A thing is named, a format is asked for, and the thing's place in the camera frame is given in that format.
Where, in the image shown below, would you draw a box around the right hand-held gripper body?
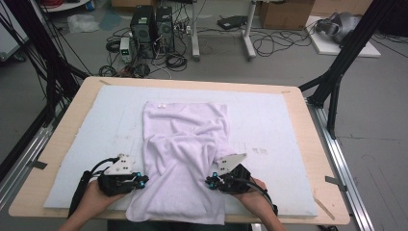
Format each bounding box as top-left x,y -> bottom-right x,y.
215,153 -> 253,195

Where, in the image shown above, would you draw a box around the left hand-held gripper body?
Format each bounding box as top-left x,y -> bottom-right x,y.
97,153 -> 142,197

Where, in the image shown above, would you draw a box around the lilac butterfly print towel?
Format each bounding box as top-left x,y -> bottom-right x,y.
125,100 -> 239,225

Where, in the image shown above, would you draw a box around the person's right hand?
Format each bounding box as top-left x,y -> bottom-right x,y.
232,177 -> 274,212

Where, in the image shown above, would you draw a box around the person's left hand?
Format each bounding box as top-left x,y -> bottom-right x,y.
76,179 -> 128,214

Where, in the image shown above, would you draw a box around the white foam mat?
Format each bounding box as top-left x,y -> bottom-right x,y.
42,85 -> 319,218

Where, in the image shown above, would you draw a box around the black tape piece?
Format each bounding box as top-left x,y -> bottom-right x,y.
324,174 -> 348,193
26,159 -> 48,170

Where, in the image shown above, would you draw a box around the white power supply box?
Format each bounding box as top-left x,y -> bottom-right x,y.
119,37 -> 133,64

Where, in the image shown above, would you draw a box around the white desk leg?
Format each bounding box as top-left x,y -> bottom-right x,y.
190,0 -> 202,62
242,0 -> 258,61

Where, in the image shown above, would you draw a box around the black computer tower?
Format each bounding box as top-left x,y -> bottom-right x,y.
155,6 -> 176,54
129,5 -> 157,60

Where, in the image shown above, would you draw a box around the black flat device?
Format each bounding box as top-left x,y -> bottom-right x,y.
217,14 -> 248,31

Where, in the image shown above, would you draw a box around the white floor board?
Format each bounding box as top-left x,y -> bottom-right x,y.
305,14 -> 383,59

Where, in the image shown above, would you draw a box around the clear plastic bag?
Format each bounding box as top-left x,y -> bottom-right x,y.
66,13 -> 101,35

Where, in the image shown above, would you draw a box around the cardboard box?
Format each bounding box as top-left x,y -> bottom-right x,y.
258,0 -> 316,31

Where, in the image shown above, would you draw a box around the grey headset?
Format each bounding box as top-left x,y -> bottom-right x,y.
315,12 -> 363,45

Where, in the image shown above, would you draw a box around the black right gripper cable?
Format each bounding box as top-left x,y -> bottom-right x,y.
239,177 -> 279,217

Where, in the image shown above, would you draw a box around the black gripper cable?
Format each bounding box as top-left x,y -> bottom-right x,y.
67,156 -> 120,218
239,177 -> 279,217

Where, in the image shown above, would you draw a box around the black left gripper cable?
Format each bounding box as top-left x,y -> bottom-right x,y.
67,156 -> 120,218

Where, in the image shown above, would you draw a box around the aluminium rail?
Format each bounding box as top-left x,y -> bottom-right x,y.
0,123 -> 55,211
307,101 -> 376,231

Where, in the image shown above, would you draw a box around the coiled black cable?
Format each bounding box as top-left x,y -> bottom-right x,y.
105,38 -> 122,55
164,52 -> 189,73

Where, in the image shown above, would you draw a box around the black metal frame stand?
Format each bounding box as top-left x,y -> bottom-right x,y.
297,0 -> 399,140
0,0 -> 91,127

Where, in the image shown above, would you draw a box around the loose black floor cables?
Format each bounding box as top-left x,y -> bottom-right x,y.
249,28 -> 311,59

